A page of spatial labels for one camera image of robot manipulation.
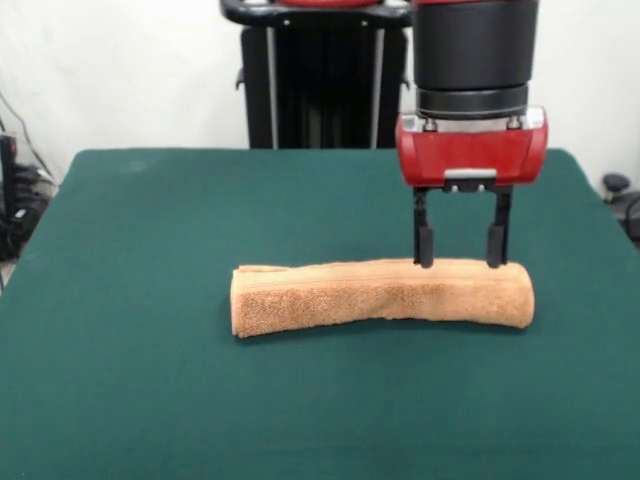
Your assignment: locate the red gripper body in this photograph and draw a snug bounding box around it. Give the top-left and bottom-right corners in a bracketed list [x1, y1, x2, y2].
[395, 107, 550, 194]

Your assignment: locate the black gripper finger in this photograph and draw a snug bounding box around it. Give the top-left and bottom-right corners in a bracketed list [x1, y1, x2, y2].
[487, 187, 513, 270]
[412, 187, 434, 270]

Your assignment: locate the orange terry towel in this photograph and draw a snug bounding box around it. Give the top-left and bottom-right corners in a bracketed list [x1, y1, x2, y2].
[229, 257, 536, 341]

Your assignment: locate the dark green table cloth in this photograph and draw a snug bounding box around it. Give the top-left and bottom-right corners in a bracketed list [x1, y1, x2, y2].
[0, 147, 640, 480]

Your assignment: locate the black equipment stack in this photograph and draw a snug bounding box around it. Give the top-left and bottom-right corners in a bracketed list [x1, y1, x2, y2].
[0, 132, 57, 262]

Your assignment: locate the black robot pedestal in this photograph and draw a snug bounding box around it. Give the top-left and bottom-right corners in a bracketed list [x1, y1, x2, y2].
[219, 0, 419, 150]

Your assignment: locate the grey cable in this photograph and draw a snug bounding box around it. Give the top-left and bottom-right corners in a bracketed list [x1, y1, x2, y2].
[0, 92, 54, 176]

